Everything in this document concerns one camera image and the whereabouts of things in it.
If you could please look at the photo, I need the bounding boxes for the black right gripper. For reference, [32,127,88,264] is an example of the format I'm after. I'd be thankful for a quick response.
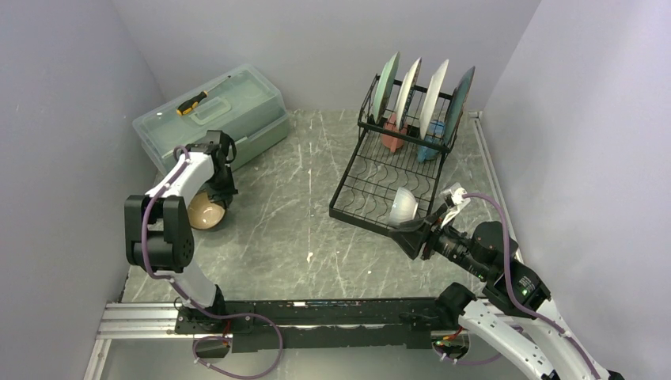
[387,202,489,279]

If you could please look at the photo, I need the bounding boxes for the white ceramic bowl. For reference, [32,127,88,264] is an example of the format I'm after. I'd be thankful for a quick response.
[389,187,419,226]

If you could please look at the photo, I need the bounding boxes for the brown glazed bowl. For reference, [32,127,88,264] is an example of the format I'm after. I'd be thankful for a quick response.
[187,192,226,230]

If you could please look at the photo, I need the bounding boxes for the pink ceramic mug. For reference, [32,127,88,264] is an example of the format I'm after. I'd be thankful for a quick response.
[381,112,408,154]

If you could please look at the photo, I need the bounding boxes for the black wire dish rack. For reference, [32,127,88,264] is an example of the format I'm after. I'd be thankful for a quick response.
[328,75,456,236]

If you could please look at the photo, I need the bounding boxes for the blue mug orange inside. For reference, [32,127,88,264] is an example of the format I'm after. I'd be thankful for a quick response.
[416,120,446,164]

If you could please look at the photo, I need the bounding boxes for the dark blue speckled plate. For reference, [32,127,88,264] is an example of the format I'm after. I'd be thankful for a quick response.
[443,66,476,149]

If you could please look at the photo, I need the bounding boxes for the red teal flower plate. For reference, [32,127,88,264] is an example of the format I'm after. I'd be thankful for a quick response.
[419,59,449,139]

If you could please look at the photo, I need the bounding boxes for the red teal rimmed plate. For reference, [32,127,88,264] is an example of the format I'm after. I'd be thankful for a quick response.
[395,57,423,131]

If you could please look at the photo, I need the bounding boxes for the light blue flower plate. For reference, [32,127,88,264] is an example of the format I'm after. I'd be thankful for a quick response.
[370,51,400,124]

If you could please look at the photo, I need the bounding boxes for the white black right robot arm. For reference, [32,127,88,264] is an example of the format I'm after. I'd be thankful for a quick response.
[389,202,623,379]

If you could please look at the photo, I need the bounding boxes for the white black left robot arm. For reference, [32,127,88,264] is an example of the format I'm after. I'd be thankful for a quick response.
[124,130,238,333]

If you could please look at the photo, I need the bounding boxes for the green translucent plastic storage box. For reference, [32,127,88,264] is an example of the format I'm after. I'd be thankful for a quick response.
[132,64,290,176]

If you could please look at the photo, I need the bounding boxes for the yellow black handled screwdriver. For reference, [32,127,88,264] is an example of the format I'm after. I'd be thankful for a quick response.
[176,75,232,116]

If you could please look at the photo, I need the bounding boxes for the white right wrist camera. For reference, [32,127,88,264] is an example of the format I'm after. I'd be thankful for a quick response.
[440,183,470,228]

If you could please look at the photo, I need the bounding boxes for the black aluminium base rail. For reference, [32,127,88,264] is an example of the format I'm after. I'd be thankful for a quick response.
[97,297,468,359]

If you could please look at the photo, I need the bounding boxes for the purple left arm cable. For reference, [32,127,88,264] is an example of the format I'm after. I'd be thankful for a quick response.
[140,146,232,321]

